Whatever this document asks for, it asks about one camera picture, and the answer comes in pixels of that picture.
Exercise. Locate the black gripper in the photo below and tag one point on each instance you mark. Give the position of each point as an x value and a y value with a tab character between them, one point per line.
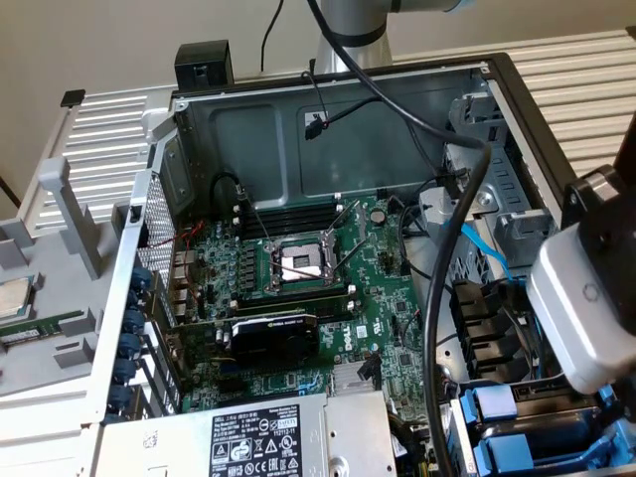
571	208

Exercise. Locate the empty blue disk carrier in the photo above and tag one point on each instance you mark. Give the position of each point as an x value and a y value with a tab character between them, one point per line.
504	454

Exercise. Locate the round coin battery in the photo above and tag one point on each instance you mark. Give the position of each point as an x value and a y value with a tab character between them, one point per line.
378	215

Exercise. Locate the silver socket cover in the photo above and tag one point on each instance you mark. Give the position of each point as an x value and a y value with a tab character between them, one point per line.
361	223

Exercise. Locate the green motherboard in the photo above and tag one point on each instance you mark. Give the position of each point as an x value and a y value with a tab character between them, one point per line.
377	298

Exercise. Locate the hard drive in blue caddy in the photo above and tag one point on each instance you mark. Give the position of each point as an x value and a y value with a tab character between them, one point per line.
464	447

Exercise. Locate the CPU socket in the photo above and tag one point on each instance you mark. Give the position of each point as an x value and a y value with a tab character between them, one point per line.
303	258

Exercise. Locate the silver locking lever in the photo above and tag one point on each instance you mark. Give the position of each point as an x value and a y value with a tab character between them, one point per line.
303	270
258	221

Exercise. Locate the black RAM slot bank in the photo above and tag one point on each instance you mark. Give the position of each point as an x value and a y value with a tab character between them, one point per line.
293	298
293	216

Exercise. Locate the silver finned heat sink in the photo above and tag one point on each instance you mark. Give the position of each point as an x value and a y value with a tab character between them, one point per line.
345	377

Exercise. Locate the black graphics card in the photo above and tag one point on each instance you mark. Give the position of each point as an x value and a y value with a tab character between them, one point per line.
273	338

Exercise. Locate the open grey PC case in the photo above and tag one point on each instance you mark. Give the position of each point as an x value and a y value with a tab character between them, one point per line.
248	149

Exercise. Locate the black clamp block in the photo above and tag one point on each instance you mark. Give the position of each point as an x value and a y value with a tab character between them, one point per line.
199	64

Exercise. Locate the dark blue slot latch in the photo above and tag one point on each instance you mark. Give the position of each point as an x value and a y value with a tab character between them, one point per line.
134	322
141	278
126	371
135	299
121	398
130	346

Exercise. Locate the grey power supply with label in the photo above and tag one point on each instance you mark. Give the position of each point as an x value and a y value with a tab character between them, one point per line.
189	437

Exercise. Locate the grey parts rack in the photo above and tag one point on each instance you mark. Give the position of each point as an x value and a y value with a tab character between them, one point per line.
49	348

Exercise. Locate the green RAM stick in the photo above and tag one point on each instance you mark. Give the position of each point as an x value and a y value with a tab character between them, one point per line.
35	330

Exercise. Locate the silver CPU chip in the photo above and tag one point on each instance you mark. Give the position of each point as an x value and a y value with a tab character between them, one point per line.
12	298

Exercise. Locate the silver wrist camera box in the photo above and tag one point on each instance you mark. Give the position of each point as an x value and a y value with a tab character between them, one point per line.
581	308

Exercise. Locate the small black table bracket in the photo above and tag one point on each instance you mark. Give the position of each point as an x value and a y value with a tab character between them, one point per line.
73	98

